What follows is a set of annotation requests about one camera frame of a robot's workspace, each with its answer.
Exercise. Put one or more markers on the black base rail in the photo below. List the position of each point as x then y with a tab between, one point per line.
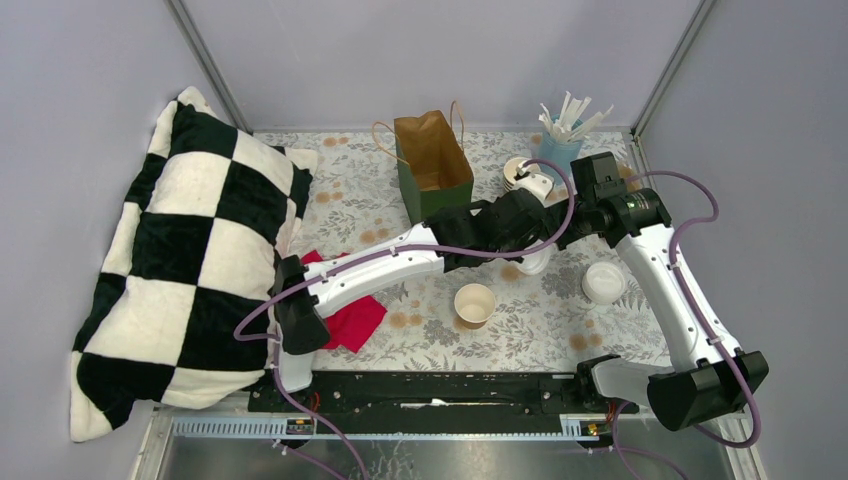
439	403

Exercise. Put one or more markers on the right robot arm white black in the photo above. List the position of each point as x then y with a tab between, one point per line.
710	374

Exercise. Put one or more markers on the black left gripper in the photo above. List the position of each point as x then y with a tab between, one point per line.
524	240

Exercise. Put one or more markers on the blue cup holder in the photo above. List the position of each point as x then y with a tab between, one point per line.
558	153

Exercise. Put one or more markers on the floral table mat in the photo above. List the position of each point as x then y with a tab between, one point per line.
492	318

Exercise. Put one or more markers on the brown cardboard cup carrier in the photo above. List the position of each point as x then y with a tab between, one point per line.
630	177

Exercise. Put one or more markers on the black white checkered pillow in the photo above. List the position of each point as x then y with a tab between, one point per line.
203	226

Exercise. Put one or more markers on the white plastic cup lid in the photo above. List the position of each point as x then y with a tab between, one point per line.
536	263

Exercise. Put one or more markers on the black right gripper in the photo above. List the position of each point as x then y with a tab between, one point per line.
566	239

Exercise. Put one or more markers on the stack of white lids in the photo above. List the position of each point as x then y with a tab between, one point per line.
604	283

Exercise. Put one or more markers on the stack of paper cups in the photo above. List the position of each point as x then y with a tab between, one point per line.
514	167

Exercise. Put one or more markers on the red cloth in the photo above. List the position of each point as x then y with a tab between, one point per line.
353	325

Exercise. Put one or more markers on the green paper bag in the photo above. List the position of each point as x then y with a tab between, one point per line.
433	170

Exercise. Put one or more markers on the white wrapped straws bundle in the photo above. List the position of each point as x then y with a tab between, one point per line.
568	125

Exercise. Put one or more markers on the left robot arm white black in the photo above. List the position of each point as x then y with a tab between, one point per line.
305	295

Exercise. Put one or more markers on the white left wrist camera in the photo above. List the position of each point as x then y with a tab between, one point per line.
536	183

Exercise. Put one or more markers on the brown paper cup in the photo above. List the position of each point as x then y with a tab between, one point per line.
474	304

